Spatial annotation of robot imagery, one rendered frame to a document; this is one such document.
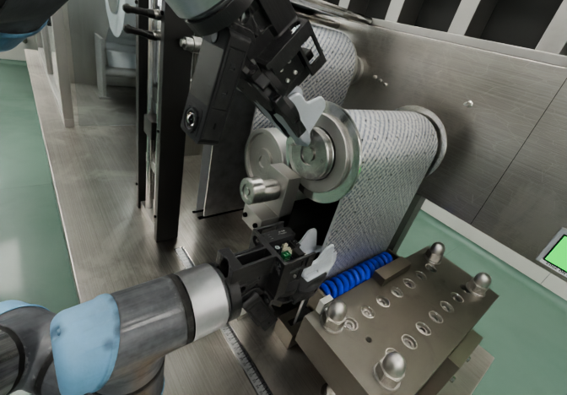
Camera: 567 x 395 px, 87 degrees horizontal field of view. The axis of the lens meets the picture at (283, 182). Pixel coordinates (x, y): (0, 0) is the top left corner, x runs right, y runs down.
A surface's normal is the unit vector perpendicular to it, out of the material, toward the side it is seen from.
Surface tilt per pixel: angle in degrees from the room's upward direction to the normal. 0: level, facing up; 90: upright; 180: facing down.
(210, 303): 44
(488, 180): 90
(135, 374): 90
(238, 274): 90
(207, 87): 80
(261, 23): 90
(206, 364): 0
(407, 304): 0
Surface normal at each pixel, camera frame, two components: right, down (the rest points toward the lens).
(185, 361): 0.23, -0.86
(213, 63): -0.70, 0.01
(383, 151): 0.64, 0.08
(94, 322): 0.33, -0.72
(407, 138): 0.61, -0.15
